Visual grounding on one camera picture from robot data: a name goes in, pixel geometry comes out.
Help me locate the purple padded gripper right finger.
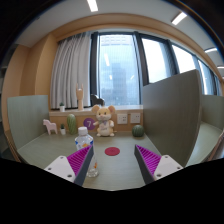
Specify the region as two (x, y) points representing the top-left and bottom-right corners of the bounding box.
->
(134, 145), (182, 184)

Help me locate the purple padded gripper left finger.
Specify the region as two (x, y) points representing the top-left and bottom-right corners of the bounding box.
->
(45, 145), (94, 186)

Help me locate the clear plastic water bottle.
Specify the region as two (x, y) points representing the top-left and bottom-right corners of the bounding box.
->
(75, 126), (99, 177)

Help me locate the red round coaster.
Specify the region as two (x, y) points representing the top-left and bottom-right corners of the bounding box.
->
(105, 147), (120, 156)

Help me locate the round green cactus figurine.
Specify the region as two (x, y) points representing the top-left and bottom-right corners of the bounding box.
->
(132, 125), (144, 137)

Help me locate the small potted plant front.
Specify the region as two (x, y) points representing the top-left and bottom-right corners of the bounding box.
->
(60, 124), (66, 135)

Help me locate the purple round number sign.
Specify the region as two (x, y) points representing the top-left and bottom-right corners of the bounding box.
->
(83, 118), (95, 130)

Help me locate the tall green cactus figurine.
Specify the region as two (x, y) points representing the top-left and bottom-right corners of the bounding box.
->
(67, 114), (77, 135)

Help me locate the pink toy horse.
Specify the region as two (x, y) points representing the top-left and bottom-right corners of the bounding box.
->
(43, 119), (57, 134)

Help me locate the plush mouse toy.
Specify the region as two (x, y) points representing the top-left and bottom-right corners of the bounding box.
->
(92, 105), (115, 137)

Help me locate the grey right desk partition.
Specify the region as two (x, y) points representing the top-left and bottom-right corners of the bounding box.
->
(143, 70), (202, 166)

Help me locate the grey desk partition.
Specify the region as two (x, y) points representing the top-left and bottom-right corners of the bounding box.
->
(143, 70), (202, 166)
(7, 95), (49, 149)

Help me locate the small potted plant on sill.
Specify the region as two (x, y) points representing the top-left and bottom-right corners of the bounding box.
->
(60, 102), (65, 112)

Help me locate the black animal figurine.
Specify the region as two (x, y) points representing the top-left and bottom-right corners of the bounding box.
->
(91, 94), (105, 106)

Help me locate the grey left desk partition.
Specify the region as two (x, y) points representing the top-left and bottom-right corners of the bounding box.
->
(7, 95), (49, 149)

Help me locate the wooden hand model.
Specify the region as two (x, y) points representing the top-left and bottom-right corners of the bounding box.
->
(76, 83), (84, 111)

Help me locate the white grey curtain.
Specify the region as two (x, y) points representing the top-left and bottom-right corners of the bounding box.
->
(50, 32), (91, 109)

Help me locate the white wall socket right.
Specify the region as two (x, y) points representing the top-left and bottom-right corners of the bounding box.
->
(130, 113), (141, 124)

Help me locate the white wall socket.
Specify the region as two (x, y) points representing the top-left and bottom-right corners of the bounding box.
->
(130, 113), (141, 124)
(117, 114), (128, 124)

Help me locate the white wall socket left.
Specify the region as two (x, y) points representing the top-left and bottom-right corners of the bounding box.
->
(117, 114), (128, 124)

